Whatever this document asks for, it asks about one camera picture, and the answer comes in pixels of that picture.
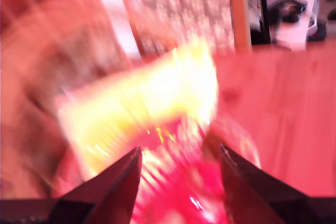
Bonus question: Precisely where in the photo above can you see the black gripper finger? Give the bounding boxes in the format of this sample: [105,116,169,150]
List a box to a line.
[49,147,142,224]
[220,144,312,224]

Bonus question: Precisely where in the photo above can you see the pink yellow Maltesers bag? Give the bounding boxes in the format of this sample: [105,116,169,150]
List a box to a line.
[54,37,263,224]

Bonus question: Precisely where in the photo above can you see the woven wicker basket with handle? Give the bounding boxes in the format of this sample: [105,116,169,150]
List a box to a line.
[0,0,133,201]

